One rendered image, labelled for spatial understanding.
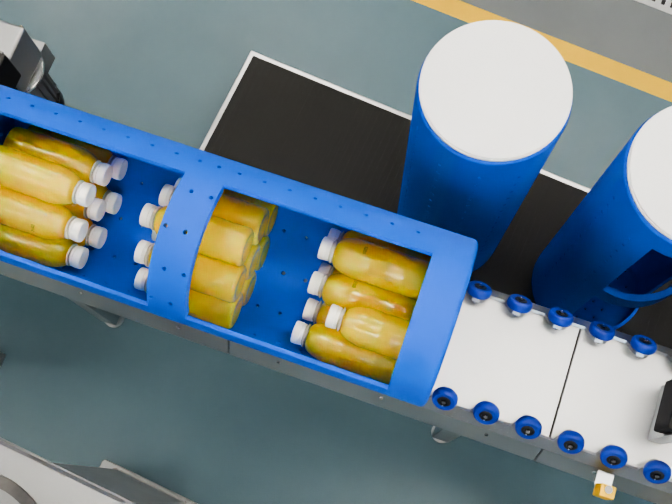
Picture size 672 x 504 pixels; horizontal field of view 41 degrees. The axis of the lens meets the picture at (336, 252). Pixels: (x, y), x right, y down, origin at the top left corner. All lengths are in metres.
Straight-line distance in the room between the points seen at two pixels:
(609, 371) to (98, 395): 1.50
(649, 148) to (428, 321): 0.57
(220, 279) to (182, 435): 1.17
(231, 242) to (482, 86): 0.56
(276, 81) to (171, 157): 1.23
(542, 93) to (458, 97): 0.15
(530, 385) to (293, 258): 0.48
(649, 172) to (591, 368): 0.36
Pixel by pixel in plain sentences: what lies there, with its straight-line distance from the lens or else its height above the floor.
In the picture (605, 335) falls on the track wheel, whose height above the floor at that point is 0.98.
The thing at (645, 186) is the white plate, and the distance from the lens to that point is 1.67.
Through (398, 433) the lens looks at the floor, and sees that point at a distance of 2.55.
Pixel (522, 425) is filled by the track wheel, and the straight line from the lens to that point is 1.60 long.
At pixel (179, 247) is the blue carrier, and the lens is 1.39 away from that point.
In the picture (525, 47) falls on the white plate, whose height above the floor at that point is 1.04.
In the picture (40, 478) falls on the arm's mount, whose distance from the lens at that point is 1.55.
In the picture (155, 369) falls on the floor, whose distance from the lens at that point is 2.63.
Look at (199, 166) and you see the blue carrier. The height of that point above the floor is 1.20.
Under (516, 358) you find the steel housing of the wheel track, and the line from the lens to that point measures 1.66.
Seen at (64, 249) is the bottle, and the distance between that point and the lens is 1.61.
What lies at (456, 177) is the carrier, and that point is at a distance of 1.74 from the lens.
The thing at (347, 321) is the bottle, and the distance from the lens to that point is 1.45.
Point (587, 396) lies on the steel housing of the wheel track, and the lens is 1.68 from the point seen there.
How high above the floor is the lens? 2.54
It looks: 75 degrees down
